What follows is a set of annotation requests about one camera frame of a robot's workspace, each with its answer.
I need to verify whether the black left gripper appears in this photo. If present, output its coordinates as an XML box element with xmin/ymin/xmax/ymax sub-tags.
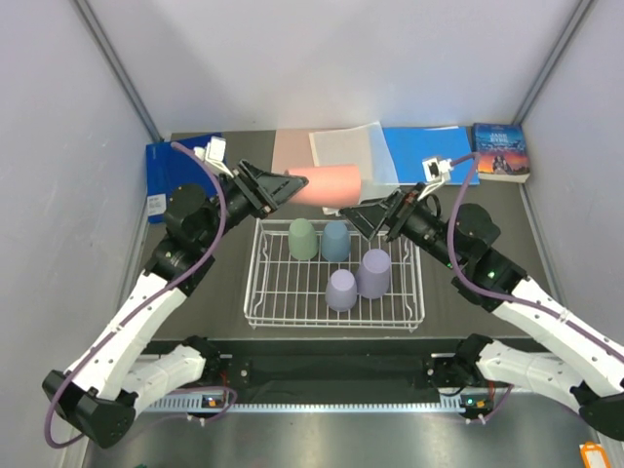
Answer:
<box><xmin>197</xmin><ymin>159</ymin><xmax>307</xmax><ymax>250</ymax></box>

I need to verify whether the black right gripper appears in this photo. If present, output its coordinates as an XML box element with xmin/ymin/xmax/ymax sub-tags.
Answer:
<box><xmin>339</xmin><ymin>181</ymin><xmax>463</xmax><ymax>270</ymax></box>

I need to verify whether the blue cup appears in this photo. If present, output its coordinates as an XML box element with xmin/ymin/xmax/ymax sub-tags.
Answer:
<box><xmin>321</xmin><ymin>221</ymin><xmax>351</xmax><ymax>262</ymax></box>

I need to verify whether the pink cup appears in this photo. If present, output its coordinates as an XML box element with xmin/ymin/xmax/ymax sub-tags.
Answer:
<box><xmin>285</xmin><ymin>165</ymin><xmax>362</xmax><ymax>209</ymax></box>

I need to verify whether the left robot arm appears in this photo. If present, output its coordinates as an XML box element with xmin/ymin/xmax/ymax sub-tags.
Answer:
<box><xmin>42</xmin><ymin>161</ymin><xmax>308</xmax><ymax>449</ymax></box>

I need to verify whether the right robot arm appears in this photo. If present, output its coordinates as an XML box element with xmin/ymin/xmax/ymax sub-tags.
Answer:
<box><xmin>339</xmin><ymin>183</ymin><xmax>623</xmax><ymax>441</ymax></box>

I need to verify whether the pink board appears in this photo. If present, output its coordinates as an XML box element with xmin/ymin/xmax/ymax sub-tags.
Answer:
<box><xmin>271</xmin><ymin>129</ymin><xmax>315</xmax><ymax>174</ymax></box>

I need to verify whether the green cup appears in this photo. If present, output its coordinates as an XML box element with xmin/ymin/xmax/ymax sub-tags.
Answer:
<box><xmin>288</xmin><ymin>218</ymin><xmax>318</xmax><ymax>261</ymax></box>

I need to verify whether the large purple cup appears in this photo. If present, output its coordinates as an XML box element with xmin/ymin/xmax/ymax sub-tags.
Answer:
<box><xmin>355</xmin><ymin>249</ymin><xmax>391</xmax><ymax>299</ymax></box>

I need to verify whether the white mesh bag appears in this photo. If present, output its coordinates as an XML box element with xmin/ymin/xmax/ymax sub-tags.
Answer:
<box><xmin>309</xmin><ymin>122</ymin><xmax>399</xmax><ymax>215</ymax></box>

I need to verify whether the small purple cup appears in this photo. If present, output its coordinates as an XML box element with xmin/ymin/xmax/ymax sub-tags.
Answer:
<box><xmin>325</xmin><ymin>269</ymin><xmax>358</xmax><ymax>312</ymax></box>

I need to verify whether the light blue folder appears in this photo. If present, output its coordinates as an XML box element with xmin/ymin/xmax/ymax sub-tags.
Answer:
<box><xmin>382</xmin><ymin>126</ymin><xmax>472</xmax><ymax>185</ymax></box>

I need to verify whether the dark blue folder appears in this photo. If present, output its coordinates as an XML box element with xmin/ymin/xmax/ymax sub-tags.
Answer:
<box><xmin>145</xmin><ymin>141</ymin><xmax>216</xmax><ymax>224</ymax></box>

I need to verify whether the Jane Eyre paperback book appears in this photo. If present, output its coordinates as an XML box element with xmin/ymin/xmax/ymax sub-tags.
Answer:
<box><xmin>472</xmin><ymin>123</ymin><xmax>530</xmax><ymax>183</ymax></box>

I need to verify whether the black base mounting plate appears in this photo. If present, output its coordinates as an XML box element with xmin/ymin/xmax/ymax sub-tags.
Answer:
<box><xmin>140</xmin><ymin>340</ymin><xmax>488</xmax><ymax>406</ymax></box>

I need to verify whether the orange key tag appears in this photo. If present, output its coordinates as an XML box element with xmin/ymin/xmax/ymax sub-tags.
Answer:
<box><xmin>579</xmin><ymin>442</ymin><xmax>611</xmax><ymax>468</ymax></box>

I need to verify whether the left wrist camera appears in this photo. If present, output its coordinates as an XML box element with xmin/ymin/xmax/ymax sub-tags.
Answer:
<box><xmin>193</xmin><ymin>136</ymin><xmax>233</xmax><ymax>177</ymax></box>

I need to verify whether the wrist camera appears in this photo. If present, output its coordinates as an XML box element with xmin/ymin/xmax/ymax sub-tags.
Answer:
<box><xmin>421</xmin><ymin>156</ymin><xmax>453</xmax><ymax>196</ymax></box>
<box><xmin>193</xmin><ymin>136</ymin><xmax>233</xmax><ymax>177</ymax></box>

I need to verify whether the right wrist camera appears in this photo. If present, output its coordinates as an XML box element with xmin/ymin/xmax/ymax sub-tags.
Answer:
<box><xmin>421</xmin><ymin>156</ymin><xmax>453</xmax><ymax>196</ymax></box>

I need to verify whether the white wire dish rack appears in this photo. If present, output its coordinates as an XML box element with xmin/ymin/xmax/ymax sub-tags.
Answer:
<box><xmin>244</xmin><ymin>219</ymin><xmax>425</xmax><ymax>332</ymax></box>

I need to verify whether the white slotted cable duct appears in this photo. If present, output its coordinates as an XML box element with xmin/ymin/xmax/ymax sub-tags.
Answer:
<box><xmin>140</xmin><ymin>392</ymin><xmax>493</xmax><ymax>414</ymax></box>

